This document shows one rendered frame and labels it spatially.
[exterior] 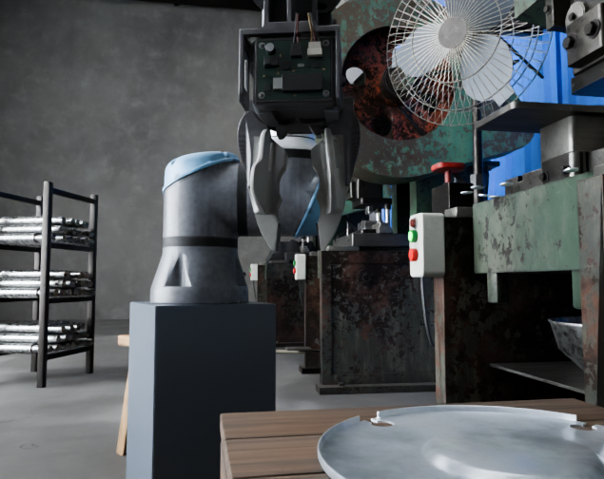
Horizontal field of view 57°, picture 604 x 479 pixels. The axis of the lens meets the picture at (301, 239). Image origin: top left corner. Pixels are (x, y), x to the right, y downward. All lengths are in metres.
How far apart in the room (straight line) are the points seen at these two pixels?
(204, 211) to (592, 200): 0.53
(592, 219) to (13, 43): 8.03
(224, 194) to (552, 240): 0.53
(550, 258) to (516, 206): 0.13
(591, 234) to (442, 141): 1.71
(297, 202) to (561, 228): 0.42
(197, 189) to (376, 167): 1.59
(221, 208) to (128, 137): 6.97
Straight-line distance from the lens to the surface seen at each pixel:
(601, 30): 1.17
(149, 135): 7.77
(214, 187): 0.84
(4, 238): 2.99
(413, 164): 2.41
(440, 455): 0.44
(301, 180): 0.84
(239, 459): 0.45
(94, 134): 7.86
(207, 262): 0.82
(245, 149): 0.45
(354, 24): 2.53
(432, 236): 1.19
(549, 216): 1.00
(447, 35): 1.99
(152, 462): 0.81
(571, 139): 1.07
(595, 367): 0.82
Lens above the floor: 0.48
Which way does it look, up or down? 4 degrees up
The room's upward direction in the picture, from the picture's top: straight up
